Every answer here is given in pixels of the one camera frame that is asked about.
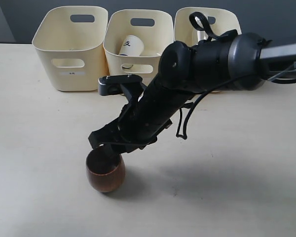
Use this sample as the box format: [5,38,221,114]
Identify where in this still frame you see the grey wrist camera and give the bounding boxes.
[98,74,146,96]

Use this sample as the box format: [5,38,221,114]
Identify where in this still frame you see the cream bin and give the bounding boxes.
[173,6,242,93]
[103,9,174,85]
[32,6,109,91]

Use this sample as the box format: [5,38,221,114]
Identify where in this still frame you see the cream bin right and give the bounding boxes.
[173,6,242,93]

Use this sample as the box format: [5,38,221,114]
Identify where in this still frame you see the clear plastic bottle white cap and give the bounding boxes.
[191,30,208,45]

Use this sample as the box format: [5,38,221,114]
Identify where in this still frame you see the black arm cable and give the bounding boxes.
[175,11,296,140]

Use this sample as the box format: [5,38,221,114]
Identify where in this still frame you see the brown wooden cup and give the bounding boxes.
[85,148,126,193]

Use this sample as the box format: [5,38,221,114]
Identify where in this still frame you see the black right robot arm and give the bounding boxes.
[88,33,296,154]

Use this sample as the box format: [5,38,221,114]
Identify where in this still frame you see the white paper cup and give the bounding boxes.
[118,35,144,57]

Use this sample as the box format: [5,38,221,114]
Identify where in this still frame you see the cream bin middle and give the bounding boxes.
[103,9,174,85]

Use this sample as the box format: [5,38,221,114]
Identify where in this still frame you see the cream bin left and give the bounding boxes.
[32,6,109,91]

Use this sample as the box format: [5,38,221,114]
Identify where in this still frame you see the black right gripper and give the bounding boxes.
[88,81,173,157]

